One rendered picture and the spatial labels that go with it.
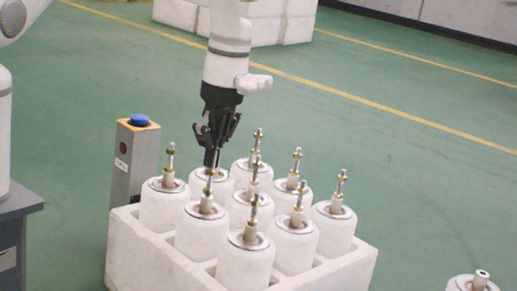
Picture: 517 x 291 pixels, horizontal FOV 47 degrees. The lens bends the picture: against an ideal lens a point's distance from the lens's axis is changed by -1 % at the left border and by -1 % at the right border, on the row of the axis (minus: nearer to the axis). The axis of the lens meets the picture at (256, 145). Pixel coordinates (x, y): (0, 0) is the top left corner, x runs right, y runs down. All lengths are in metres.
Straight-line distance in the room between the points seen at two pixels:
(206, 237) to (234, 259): 0.10
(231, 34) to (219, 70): 0.06
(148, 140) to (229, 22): 0.43
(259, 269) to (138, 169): 0.42
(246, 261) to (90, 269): 0.47
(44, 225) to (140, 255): 0.42
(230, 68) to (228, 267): 0.33
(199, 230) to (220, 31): 0.35
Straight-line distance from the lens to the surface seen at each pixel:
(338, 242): 1.20
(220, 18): 0.98
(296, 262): 1.12
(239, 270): 1.03
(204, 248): 1.11
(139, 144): 1.31
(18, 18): 0.91
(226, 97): 1.01
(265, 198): 1.20
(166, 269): 1.13
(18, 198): 1.02
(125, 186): 1.35
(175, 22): 4.19
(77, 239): 1.50
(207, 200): 1.10
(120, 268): 1.27
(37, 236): 1.51
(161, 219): 1.19
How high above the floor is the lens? 0.76
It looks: 20 degrees down
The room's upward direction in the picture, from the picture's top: 10 degrees clockwise
